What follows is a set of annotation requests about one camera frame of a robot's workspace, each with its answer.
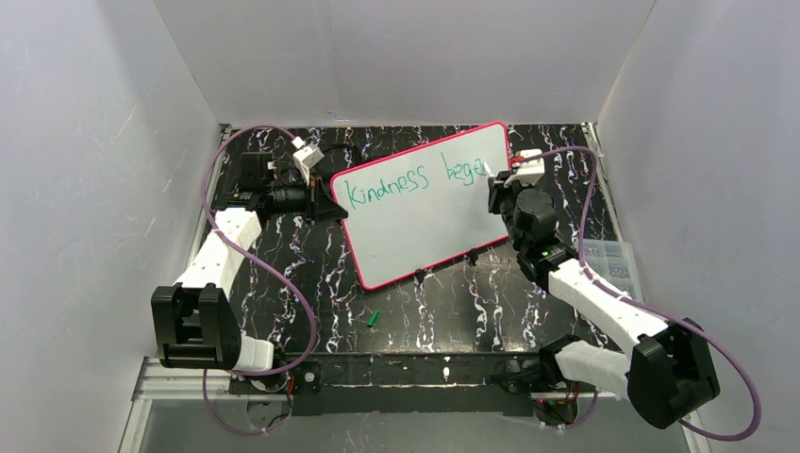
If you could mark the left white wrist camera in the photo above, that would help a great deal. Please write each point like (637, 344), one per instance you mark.
(306, 157)

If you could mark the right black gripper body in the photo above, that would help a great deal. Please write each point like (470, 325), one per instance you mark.
(495, 194)

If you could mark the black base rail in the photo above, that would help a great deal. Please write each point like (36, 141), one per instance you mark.
(510, 383)

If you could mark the clear plastic screw box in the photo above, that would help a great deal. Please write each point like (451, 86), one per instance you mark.
(614, 261)

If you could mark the pink framed whiteboard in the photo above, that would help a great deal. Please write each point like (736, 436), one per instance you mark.
(423, 206)

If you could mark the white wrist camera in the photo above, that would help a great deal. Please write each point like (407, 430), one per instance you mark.
(306, 157)
(526, 169)

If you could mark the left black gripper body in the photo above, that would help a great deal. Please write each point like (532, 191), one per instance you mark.
(315, 198)

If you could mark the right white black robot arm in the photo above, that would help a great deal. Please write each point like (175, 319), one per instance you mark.
(662, 368)

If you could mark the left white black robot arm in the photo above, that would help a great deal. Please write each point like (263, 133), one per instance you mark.
(194, 323)

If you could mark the green marker cap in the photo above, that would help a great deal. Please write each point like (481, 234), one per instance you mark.
(373, 319)

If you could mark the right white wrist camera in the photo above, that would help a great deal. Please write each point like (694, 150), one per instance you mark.
(526, 169)

